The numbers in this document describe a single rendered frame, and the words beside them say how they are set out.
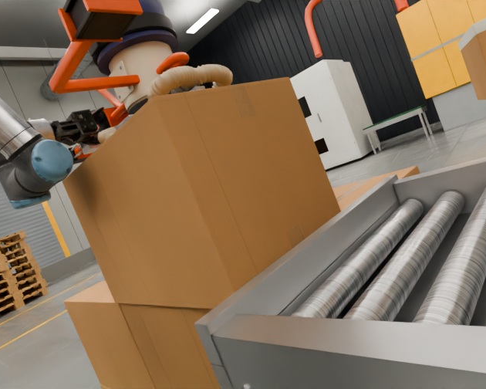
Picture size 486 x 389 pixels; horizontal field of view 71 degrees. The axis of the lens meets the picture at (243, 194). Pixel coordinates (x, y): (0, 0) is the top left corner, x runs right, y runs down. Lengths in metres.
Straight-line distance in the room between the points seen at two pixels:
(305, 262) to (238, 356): 0.23
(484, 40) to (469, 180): 1.40
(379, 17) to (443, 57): 4.08
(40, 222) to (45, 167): 9.68
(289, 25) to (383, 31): 3.07
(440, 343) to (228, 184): 0.44
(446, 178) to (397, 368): 0.66
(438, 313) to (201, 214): 0.37
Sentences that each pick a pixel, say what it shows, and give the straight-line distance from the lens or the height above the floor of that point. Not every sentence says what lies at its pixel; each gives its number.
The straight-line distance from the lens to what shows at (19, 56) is 11.68.
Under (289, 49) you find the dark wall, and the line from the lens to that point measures 12.58.
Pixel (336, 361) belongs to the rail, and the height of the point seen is 0.59.
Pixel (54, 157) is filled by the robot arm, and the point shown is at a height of 0.96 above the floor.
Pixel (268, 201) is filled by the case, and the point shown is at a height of 0.69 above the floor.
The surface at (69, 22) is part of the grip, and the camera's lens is 0.63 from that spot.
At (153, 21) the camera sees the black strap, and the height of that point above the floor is 1.18.
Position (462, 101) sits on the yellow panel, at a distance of 7.91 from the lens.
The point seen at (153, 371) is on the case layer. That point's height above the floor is 0.32.
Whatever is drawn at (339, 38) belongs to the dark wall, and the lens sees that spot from 11.91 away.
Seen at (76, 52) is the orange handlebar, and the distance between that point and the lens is 0.69.
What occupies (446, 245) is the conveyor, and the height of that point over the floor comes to 0.49.
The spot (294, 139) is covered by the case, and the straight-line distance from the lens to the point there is 0.82.
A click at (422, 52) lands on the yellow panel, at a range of 7.94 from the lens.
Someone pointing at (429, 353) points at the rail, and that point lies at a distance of 0.31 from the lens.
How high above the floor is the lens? 0.77
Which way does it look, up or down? 4 degrees down
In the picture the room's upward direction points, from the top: 22 degrees counter-clockwise
